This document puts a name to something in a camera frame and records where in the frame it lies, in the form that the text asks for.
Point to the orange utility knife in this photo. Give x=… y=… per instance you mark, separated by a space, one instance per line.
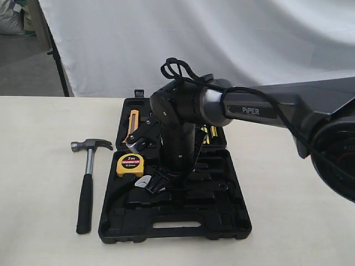
x=133 y=123

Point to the black backdrop stand pole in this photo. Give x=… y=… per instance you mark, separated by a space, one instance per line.
x=53 y=51

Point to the black plastic tool case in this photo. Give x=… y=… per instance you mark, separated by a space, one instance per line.
x=208 y=203

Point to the white plastic sack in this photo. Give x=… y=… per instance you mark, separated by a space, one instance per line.
x=11 y=18

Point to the yellow tape measure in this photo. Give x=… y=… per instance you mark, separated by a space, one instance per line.
x=130 y=164

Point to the small yellow black screwdriver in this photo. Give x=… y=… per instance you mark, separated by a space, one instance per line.
x=213 y=131

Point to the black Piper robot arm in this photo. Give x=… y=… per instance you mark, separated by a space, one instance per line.
x=319 y=115

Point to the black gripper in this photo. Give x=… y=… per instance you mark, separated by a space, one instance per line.
x=176 y=154

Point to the large yellow black screwdriver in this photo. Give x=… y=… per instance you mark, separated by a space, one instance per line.
x=206 y=137

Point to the steel claw hammer black grip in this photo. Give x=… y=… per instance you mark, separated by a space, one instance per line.
x=85 y=207

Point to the white backdrop cloth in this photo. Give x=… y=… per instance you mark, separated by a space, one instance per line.
x=111 y=48

